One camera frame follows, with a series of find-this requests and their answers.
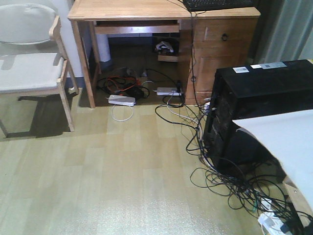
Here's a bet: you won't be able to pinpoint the orange cable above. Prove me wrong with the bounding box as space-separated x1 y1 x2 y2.
106 76 141 94

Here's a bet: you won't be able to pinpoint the wooden chair grey cushion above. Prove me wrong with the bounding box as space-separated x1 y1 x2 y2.
0 3 79 131

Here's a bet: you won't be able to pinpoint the black computer tower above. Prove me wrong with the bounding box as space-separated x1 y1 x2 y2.
203 60 313 172

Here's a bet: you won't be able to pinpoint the white power strip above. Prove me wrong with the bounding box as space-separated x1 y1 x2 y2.
156 87 182 96
108 94 136 107

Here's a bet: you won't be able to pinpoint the white power strip right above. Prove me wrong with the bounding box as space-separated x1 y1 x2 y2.
156 87 182 96

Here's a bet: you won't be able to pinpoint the wooden desk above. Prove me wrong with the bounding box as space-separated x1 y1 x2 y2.
68 0 260 108

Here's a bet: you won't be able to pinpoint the wooden box with trash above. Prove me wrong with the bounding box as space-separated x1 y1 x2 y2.
152 37 179 63

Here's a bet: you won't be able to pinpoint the white power strip left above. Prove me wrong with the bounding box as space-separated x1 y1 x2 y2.
108 94 136 107

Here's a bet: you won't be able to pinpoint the black keyboard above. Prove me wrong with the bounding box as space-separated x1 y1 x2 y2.
182 0 254 12

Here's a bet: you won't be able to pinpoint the white paper sheet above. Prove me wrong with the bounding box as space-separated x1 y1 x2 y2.
233 110 313 208

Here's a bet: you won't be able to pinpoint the tangled black cables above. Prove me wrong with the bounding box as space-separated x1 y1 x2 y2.
155 102 313 235

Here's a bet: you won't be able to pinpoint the white cylinder bin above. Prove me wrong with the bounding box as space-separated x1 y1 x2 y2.
96 34 111 62

